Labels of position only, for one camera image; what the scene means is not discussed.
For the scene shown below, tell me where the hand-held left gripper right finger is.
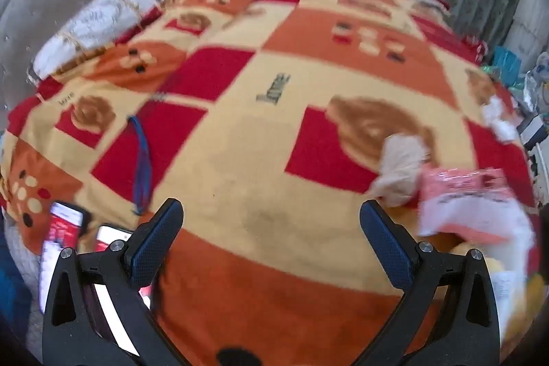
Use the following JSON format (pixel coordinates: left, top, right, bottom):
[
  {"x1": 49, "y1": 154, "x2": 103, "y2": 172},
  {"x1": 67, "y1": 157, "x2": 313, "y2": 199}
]
[{"x1": 352, "y1": 199, "x2": 502, "y2": 366}]

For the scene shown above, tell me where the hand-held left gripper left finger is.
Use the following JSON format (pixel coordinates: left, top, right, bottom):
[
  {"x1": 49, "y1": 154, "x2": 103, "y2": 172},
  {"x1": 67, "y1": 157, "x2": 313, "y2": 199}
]
[{"x1": 42, "y1": 198, "x2": 194, "y2": 366}]

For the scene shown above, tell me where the blue cord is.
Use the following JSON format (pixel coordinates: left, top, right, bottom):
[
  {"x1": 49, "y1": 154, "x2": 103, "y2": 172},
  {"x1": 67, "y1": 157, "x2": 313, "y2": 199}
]
[{"x1": 128, "y1": 115, "x2": 154, "y2": 216}]

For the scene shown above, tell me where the white embroidered pillow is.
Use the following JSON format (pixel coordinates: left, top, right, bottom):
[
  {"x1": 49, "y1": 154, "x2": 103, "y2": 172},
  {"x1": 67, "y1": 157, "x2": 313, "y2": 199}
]
[{"x1": 28, "y1": 0, "x2": 161, "y2": 86}]

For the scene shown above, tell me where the beige tissue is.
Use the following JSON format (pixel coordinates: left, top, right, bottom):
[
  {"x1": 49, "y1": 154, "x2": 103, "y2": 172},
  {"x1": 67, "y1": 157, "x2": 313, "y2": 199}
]
[{"x1": 370, "y1": 134, "x2": 433, "y2": 207}]

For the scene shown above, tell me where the pink white packet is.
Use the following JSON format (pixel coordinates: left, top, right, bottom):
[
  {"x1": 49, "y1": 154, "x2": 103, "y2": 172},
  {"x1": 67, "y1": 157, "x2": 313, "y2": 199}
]
[{"x1": 418, "y1": 168, "x2": 533, "y2": 245}]

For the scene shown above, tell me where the white paper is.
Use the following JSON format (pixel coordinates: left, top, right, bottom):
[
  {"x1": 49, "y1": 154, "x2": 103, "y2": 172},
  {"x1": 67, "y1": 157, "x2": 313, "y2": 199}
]
[{"x1": 481, "y1": 96, "x2": 521, "y2": 144}]

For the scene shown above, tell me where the smartphone with lit screen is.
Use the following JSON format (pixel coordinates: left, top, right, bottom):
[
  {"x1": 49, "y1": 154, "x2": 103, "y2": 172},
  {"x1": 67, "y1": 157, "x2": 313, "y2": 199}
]
[
  {"x1": 38, "y1": 201, "x2": 92, "y2": 313},
  {"x1": 83, "y1": 224, "x2": 153, "y2": 350}
]

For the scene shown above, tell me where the red orange printed blanket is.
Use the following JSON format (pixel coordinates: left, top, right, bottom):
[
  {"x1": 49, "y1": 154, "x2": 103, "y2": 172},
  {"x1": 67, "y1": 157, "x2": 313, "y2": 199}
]
[{"x1": 0, "y1": 0, "x2": 541, "y2": 366}]

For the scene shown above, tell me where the silver foil bag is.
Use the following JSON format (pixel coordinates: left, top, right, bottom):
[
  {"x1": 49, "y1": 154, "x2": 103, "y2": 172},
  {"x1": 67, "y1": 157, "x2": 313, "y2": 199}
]
[{"x1": 524, "y1": 53, "x2": 549, "y2": 114}]

